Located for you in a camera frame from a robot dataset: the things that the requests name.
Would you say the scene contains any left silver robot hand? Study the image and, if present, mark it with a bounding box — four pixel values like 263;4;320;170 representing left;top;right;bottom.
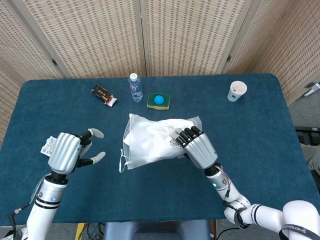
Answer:
47;127;106;176

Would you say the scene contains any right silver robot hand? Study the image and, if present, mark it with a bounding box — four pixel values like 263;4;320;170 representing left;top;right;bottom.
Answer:
174;126;219;171

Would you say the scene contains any white mesh bag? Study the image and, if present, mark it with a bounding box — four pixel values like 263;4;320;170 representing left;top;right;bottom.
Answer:
118;113;203;173

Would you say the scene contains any white red spout pouch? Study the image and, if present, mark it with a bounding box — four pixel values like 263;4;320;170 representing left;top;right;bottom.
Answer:
39;135;58;158

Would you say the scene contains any green yellow sponge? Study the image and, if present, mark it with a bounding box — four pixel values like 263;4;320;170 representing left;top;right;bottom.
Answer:
146;92;172;111

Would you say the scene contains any white paper cup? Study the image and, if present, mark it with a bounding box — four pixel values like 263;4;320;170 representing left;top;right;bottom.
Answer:
227;80;248;103

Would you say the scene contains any blue carpeted table surface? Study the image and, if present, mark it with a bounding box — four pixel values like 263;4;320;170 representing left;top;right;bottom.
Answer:
0;72;320;225

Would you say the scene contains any black snack box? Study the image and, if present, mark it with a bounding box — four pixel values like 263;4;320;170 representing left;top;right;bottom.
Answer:
90;84;113;103

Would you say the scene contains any clear plastic water bottle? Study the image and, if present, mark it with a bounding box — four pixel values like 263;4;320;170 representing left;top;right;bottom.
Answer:
128;72;144;103

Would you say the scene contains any grey blue chair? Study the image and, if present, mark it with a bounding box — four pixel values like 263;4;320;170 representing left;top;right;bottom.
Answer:
103;219;212;240

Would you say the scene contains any beige cloth bundle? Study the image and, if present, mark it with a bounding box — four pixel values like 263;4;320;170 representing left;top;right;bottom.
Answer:
299;141;320;176

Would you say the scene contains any woven bamboo folding screen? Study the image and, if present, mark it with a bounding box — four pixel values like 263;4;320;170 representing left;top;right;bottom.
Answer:
0;0;320;146

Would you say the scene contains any white metal screen foot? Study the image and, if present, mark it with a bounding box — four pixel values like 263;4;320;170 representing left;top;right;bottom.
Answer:
303;81;320;98

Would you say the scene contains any black cable bundle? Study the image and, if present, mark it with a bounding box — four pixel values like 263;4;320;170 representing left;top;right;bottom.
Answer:
86;223;106;240

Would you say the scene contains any black equipment frame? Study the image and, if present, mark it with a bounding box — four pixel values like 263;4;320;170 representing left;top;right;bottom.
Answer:
294;126;320;146

